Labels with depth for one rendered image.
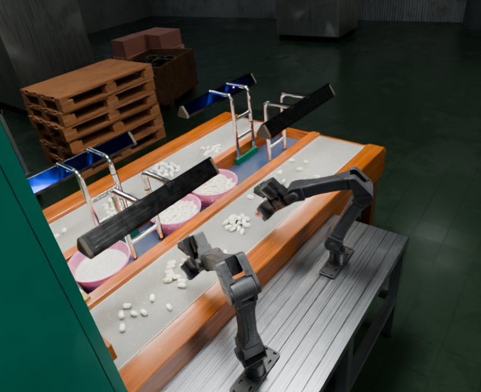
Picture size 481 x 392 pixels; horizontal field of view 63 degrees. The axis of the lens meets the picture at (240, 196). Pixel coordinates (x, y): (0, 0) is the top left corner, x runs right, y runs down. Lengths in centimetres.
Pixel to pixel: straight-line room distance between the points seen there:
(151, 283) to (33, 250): 85
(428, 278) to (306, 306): 128
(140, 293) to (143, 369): 36
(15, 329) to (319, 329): 98
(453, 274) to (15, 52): 534
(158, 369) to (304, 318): 55
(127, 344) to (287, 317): 57
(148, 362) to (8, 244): 70
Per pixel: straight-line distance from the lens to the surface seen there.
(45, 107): 424
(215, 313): 145
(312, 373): 141
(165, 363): 138
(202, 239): 136
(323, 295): 160
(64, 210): 224
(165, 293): 160
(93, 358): 110
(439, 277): 273
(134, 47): 826
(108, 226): 139
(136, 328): 152
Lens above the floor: 186
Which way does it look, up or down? 34 degrees down
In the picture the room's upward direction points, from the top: 7 degrees counter-clockwise
